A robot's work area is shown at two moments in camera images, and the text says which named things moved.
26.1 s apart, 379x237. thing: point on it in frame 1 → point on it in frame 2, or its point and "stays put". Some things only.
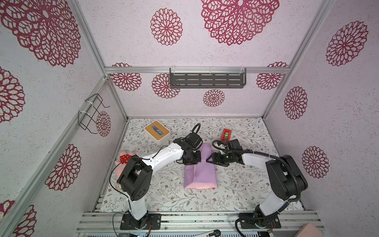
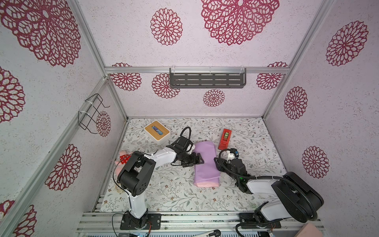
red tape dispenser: x=226 y=135 stays put
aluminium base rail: x=185 y=223 stays put
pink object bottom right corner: x=309 y=230 stays put
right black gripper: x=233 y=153 → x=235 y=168
